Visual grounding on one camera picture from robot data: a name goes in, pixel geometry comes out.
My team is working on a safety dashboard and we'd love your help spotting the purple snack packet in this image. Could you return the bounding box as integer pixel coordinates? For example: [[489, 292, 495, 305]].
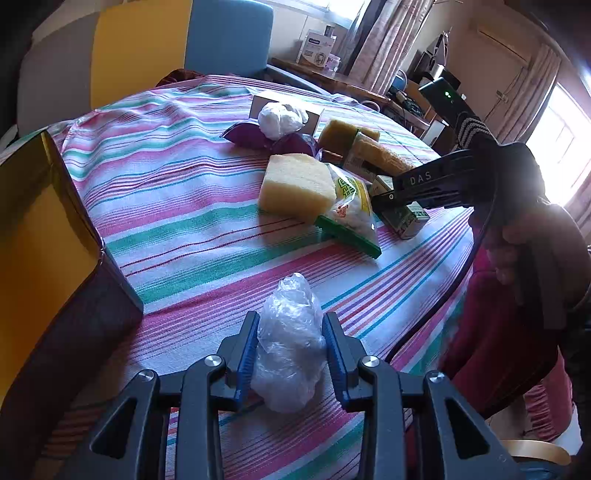
[[221, 121, 273, 151], [270, 134, 320, 160]]

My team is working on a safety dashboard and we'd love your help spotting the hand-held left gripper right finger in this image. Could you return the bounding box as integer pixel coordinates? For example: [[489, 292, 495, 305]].
[[322, 311, 532, 480]]

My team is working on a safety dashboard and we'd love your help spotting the large yellow sponge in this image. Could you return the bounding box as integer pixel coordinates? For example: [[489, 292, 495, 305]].
[[257, 154, 338, 219]]

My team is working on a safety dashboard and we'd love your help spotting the green snack packet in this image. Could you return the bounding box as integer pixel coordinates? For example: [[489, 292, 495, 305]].
[[315, 164, 383, 259]]

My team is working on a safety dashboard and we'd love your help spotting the white panel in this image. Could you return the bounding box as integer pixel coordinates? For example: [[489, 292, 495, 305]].
[[18, 9, 100, 134]]

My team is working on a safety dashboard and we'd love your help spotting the person's right hand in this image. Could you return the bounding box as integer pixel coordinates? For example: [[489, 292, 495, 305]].
[[489, 203, 585, 305]]

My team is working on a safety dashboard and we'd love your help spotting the pink ruffled cloth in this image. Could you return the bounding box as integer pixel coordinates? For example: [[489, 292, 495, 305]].
[[522, 355, 575, 441]]

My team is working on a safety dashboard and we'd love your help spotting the blue chair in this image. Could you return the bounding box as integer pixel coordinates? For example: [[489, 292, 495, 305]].
[[185, 0, 333, 93]]

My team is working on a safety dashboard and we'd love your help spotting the wrapped yellow scouring sponge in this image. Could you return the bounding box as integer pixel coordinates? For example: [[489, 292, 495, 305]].
[[344, 131, 416, 183]]

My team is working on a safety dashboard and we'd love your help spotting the beige printed box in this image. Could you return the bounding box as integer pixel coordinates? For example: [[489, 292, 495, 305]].
[[249, 95, 326, 137]]

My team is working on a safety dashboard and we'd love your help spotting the person's dark red clothing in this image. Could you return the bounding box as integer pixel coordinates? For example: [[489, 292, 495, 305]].
[[438, 249, 573, 421]]

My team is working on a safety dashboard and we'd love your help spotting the wooden desk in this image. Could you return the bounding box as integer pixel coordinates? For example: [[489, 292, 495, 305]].
[[270, 58, 419, 134]]

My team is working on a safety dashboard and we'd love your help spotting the black cable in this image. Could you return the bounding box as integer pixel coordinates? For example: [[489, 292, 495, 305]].
[[384, 182, 502, 363]]

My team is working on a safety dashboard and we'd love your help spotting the striped tablecloth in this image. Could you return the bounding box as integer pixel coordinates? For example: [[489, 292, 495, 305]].
[[0, 74, 481, 480]]

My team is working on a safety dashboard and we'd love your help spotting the white crumpled plastic bag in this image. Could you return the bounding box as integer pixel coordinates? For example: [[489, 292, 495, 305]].
[[257, 102, 309, 140]]

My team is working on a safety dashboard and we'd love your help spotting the yellow panel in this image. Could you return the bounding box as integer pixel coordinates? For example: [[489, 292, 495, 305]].
[[90, 0, 192, 112]]

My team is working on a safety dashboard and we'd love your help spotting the patterned curtain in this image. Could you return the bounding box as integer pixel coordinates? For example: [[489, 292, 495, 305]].
[[344, 0, 432, 95], [519, 44, 561, 148]]

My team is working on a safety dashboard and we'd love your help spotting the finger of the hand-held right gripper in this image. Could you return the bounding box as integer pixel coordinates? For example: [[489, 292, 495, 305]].
[[372, 187, 419, 214]]

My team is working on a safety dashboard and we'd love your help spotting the clear plastic bag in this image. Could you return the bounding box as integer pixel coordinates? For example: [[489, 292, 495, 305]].
[[249, 272, 328, 414]]

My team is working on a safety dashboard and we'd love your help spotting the dark red storage box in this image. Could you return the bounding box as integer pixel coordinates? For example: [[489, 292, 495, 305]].
[[0, 129, 145, 480]]

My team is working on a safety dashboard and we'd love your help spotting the wooden chair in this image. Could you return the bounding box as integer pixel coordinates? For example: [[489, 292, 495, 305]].
[[501, 436, 573, 468]]

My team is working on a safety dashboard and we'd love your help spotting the dark red cloth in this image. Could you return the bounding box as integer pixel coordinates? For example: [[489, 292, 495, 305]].
[[156, 68, 208, 88]]

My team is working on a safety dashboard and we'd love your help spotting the white printed carton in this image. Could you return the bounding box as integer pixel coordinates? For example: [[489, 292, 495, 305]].
[[297, 29, 338, 70]]

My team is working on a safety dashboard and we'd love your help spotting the yellow green sponge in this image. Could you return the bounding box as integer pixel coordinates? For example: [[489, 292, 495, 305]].
[[318, 119, 382, 151]]

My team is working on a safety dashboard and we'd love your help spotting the green white carton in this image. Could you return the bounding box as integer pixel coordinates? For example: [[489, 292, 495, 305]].
[[369, 174, 431, 240]]

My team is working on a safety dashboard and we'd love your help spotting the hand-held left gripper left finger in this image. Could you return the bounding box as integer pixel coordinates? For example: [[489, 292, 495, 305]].
[[60, 311, 262, 480]]

